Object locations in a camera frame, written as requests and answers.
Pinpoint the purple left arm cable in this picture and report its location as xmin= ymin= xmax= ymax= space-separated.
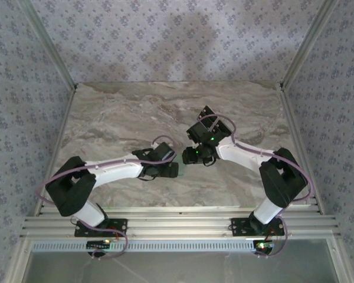
xmin=35 ymin=134 xmax=178 ymax=262

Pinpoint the aluminium mounting rail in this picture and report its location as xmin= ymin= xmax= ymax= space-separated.
xmin=19 ymin=205 xmax=342 ymax=240

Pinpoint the small circuit board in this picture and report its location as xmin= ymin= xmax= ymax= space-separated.
xmin=87 ymin=239 xmax=113 ymax=250
xmin=253 ymin=239 xmax=276 ymax=254

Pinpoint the grey slotted cable duct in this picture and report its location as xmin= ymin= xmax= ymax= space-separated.
xmin=31 ymin=239 xmax=259 ymax=253

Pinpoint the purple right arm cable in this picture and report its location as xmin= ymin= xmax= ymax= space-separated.
xmin=196 ymin=114 xmax=316 ymax=260

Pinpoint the aluminium frame leg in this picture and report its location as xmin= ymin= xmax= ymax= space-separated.
xmin=327 ymin=235 xmax=354 ymax=283
xmin=4 ymin=238 xmax=33 ymax=283

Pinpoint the aluminium side rail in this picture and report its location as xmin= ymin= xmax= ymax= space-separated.
xmin=278 ymin=84 xmax=325 ymax=215
xmin=32 ymin=85 xmax=78 ymax=221

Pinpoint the aluminium corner post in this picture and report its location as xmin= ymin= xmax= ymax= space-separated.
xmin=19 ymin=0 xmax=78 ymax=89
xmin=280 ymin=0 xmax=340 ymax=89

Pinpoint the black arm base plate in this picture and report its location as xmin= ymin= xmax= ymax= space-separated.
xmin=74 ymin=218 xmax=129 ymax=238
xmin=230 ymin=217 xmax=285 ymax=237

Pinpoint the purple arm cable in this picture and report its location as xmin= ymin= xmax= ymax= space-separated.
xmin=35 ymin=134 xmax=178 ymax=262
xmin=196 ymin=114 xmax=316 ymax=260

